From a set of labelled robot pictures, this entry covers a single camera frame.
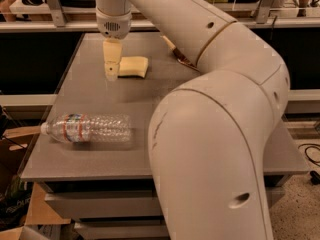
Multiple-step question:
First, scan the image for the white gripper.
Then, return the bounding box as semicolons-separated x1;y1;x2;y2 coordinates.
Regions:
96;9;132;81

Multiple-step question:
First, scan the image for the yellow sponge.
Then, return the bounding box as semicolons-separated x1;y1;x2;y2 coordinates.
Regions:
119;56;148;78

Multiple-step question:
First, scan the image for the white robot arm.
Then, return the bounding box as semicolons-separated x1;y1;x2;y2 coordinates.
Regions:
96;0;290;240

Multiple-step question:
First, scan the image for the clear plastic water bottle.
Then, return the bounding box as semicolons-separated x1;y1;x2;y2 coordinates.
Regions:
40;113;132;143

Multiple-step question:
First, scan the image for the brown snack chip bag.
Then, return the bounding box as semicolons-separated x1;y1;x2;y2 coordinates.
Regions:
162;36;198;71

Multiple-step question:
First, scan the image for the grey drawer cabinet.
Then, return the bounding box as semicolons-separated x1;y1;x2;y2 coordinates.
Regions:
22;33;306;240

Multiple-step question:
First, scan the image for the upper grey drawer front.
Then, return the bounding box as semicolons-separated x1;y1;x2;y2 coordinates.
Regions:
44;187;286;222

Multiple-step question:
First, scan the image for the grey drawer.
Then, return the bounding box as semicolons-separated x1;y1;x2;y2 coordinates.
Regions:
74;218;170;240
44;187;286;222

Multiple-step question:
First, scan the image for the brown cardboard box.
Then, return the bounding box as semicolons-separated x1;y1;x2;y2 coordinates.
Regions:
0;126;71;240

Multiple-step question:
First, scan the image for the lower grey drawer front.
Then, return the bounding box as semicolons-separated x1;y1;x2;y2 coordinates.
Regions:
74;218;170;240

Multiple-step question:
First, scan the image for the metal shelf rail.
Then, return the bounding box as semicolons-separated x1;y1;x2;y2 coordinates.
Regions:
0;0;320;34

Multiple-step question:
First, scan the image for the black floor cable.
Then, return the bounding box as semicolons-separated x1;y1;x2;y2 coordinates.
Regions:
297;143;320;186

